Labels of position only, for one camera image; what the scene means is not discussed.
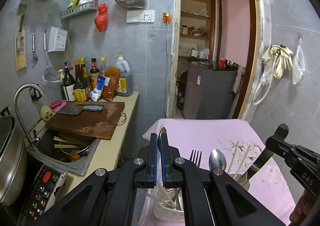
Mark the large oil jug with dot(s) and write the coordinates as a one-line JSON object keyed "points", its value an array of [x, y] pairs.
{"points": [[125, 82]]}

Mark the hanging clear plastic bag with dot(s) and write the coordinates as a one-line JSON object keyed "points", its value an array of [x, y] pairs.
{"points": [[298, 67]]}

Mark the person right hand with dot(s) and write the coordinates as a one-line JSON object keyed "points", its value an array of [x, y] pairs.
{"points": [[303, 207]]}

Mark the hanging mesh strainer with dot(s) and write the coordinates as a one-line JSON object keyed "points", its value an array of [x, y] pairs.
{"points": [[51, 77]]}

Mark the red plastic bag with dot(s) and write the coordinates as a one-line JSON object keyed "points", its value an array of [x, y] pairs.
{"points": [[101, 18]]}

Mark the steel fork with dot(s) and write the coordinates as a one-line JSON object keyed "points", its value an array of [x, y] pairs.
{"points": [[195, 157]]}

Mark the orange noodle packet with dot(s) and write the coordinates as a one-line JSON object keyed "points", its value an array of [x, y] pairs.
{"points": [[111, 75]]}

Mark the cleaver with grey handle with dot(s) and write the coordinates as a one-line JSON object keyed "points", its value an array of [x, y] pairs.
{"points": [[76, 110]]}

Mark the grey small fridge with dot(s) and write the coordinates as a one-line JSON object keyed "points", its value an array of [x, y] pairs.
{"points": [[209, 91]]}

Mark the hanging wooden board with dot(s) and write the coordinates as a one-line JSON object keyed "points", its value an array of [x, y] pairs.
{"points": [[19, 39]]}

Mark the wooden cutting board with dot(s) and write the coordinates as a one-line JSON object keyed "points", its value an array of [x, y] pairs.
{"points": [[90, 124]]}

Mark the dark soy sauce bottle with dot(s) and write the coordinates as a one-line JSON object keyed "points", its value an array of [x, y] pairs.
{"points": [[79, 87]]}

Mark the red cup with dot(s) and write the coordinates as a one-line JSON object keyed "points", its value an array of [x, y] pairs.
{"points": [[222, 63]]}

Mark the wine bottle white label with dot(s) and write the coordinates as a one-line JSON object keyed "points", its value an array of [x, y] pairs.
{"points": [[68, 84]]}

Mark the steel sink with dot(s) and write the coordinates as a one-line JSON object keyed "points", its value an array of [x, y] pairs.
{"points": [[64, 152]]}

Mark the steel spoon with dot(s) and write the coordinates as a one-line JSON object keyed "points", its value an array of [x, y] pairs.
{"points": [[217, 160]]}

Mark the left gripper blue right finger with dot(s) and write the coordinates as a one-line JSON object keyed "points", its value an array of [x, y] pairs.
{"points": [[171, 177]]}

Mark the white plastic utensil caddy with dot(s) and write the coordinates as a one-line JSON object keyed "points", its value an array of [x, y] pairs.
{"points": [[169, 204]]}

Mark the orange wall hook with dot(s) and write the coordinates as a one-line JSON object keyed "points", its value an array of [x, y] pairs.
{"points": [[167, 17]]}

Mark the steel table knife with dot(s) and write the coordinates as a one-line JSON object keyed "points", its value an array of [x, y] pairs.
{"points": [[261, 160]]}

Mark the hanging rubber gloves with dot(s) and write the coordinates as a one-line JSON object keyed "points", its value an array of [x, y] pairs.
{"points": [[280, 58]]}

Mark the induction cooker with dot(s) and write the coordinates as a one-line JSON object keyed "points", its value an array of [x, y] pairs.
{"points": [[42, 194]]}

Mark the white hanging box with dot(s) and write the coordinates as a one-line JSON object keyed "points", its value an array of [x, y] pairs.
{"points": [[57, 39]]}

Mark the white wall switch socket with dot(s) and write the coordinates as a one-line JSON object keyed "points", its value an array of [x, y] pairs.
{"points": [[140, 16]]}

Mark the grey wall shelf rack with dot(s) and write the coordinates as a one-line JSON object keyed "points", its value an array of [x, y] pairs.
{"points": [[79, 9]]}

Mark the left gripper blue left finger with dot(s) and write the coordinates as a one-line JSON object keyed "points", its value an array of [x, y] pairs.
{"points": [[146, 175]]}

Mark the wooden chopstick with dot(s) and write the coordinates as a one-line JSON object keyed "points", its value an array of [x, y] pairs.
{"points": [[233, 157], [242, 161]]}

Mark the steel pot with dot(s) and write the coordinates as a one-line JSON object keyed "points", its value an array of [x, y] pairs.
{"points": [[13, 160]]}

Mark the pink floral table cloth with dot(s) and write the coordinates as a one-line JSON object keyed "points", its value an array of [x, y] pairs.
{"points": [[268, 185]]}

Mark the chrome faucet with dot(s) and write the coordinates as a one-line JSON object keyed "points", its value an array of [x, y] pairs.
{"points": [[27, 112]]}

